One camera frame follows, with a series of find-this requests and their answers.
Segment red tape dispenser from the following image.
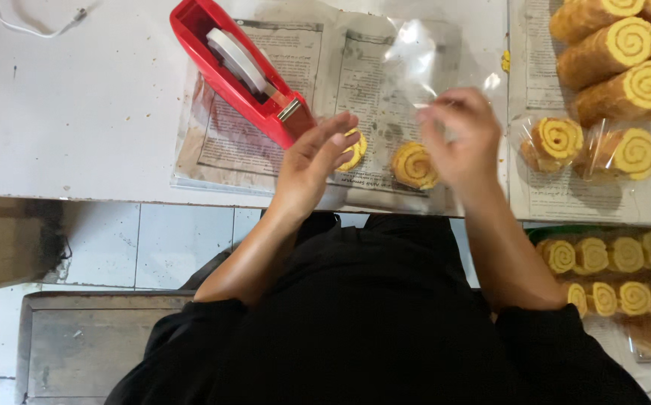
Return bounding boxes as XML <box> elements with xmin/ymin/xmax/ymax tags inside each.
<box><xmin>169</xmin><ymin>0</ymin><xmax>318</xmax><ymax>150</ymax></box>

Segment white cable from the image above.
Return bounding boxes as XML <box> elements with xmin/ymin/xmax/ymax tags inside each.
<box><xmin>0</xmin><ymin>0</ymin><xmax>100</xmax><ymax>39</ymax></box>

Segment person's left hand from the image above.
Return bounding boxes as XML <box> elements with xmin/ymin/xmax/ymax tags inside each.
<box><xmin>272</xmin><ymin>111</ymin><xmax>361</xmax><ymax>221</ymax></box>

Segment brown cardboard box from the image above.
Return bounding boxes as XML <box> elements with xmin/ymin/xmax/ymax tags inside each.
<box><xmin>0</xmin><ymin>196</ymin><xmax>70</xmax><ymax>296</ymax></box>

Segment person's right hand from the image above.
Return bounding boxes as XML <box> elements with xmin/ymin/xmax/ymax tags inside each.
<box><xmin>415</xmin><ymin>87</ymin><xmax>503</xmax><ymax>199</ymax></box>

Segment green tray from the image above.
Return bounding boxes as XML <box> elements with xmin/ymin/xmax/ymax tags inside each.
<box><xmin>526</xmin><ymin>224</ymin><xmax>651</xmax><ymax>244</ymax></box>

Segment grey wooden bench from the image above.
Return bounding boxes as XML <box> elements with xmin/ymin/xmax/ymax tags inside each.
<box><xmin>15</xmin><ymin>289</ymin><xmax>197</xmax><ymax>405</ymax></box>

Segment pile of roll cake logs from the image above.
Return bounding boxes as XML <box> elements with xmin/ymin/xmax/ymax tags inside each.
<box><xmin>549</xmin><ymin>0</ymin><xmax>651</xmax><ymax>129</ymax></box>

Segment plastic wrapped roll cake slice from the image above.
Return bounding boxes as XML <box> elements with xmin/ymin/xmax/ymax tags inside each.
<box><xmin>518</xmin><ymin>115</ymin><xmax>586</xmax><ymax>175</ymax></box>
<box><xmin>576</xmin><ymin>125</ymin><xmax>651</xmax><ymax>182</ymax></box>

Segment stack of clear plastic sheets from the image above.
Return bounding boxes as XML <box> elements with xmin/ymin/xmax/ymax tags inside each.
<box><xmin>325</xmin><ymin>181</ymin><xmax>466</xmax><ymax>218</ymax></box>

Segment stained newspaper sheet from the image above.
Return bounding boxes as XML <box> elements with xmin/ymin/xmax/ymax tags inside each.
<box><xmin>171</xmin><ymin>10</ymin><xmax>466</xmax><ymax>218</ymax></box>

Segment yellow roll cake slice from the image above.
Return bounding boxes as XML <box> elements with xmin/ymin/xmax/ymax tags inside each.
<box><xmin>391</xmin><ymin>142</ymin><xmax>442</xmax><ymax>191</ymax></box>
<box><xmin>334</xmin><ymin>128</ymin><xmax>369</xmax><ymax>173</ymax></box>

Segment rows of cut cake rounds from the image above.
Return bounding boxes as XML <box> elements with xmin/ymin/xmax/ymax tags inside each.
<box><xmin>535</xmin><ymin>231</ymin><xmax>651</xmax><ymax>362</ymax></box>

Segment person's black clothing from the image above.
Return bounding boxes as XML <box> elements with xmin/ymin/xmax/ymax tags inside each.
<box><xmin>104</xmin><ymin>211</ymin><xmax>651</xmax><ymax>405</ymax></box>

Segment newspaper sheet under cakes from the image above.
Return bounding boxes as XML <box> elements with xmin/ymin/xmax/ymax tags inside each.
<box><xmin>507</xmin><ymin>0</ymin><xmax>651</xmax><ymax>227</ymax></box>

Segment clear plastic bag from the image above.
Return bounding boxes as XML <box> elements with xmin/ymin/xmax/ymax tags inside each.
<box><xmin>383</xmin><ymin>18</ymin><xmax>507</xmax><ymax>116</ymax></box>

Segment white tape roll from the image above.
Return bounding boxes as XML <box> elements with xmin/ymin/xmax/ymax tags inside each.
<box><xmin>206</xmin><ymin>28</ymin><xmax>279</xmax><ymax>100</ymax></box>

